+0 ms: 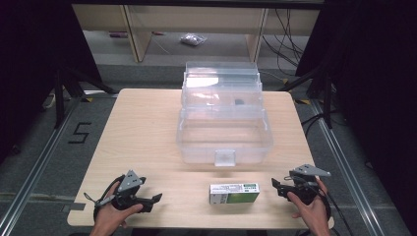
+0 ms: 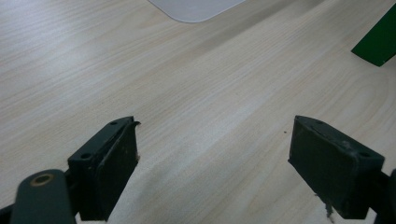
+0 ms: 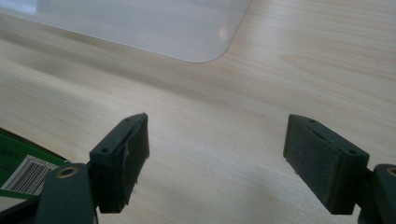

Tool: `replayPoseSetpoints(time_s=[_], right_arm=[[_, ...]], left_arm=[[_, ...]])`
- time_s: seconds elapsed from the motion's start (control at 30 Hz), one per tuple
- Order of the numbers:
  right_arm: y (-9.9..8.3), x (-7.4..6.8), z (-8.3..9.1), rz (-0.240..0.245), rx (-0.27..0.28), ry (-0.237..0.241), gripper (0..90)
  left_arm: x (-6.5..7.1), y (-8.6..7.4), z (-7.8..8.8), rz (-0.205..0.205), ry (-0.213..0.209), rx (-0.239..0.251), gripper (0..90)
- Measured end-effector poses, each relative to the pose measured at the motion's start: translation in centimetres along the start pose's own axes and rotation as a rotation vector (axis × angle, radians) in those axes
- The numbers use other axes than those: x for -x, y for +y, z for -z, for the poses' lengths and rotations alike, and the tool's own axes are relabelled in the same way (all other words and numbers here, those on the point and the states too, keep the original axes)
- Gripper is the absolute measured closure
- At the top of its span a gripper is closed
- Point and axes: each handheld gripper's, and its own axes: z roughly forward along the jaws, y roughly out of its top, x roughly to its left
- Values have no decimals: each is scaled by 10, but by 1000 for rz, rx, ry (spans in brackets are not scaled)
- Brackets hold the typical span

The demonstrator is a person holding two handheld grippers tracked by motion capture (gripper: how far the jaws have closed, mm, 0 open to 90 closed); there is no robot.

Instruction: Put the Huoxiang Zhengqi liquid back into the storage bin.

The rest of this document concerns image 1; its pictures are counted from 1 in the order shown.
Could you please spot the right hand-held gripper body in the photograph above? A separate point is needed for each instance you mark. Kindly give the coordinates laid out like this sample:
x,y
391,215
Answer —
x,y
306,185

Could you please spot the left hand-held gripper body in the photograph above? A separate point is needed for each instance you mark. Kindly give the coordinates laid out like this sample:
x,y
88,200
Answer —
x,y
130,183

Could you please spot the person's right hand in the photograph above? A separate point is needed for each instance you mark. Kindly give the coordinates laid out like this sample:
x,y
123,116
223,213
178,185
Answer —
x,y
313,213

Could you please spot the person's left hand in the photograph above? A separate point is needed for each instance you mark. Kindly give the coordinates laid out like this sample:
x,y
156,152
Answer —
x,y
109,216

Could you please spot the green and white carton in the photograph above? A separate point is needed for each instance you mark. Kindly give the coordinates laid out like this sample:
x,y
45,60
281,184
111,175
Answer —
x,y
234,195

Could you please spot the clear plastic tiered storage box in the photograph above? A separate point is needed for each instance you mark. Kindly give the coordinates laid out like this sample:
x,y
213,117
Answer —
x,y
223,131

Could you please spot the black metal stand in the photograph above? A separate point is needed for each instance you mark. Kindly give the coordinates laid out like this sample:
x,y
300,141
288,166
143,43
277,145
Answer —
x,y
59,98
327,98

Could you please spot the small dark item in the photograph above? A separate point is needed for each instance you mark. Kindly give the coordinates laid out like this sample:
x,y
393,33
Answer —
x,y
239,101

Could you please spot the black curtain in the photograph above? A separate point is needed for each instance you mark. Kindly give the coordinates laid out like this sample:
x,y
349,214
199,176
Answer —
x,y
377,65
36,49

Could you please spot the clear plastic bag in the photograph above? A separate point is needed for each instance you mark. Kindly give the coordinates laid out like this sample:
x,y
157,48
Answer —
x,y
193,39

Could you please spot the metal floor rail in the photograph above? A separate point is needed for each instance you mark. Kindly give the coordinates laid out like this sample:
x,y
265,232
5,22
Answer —
x,y
347,170
36,170

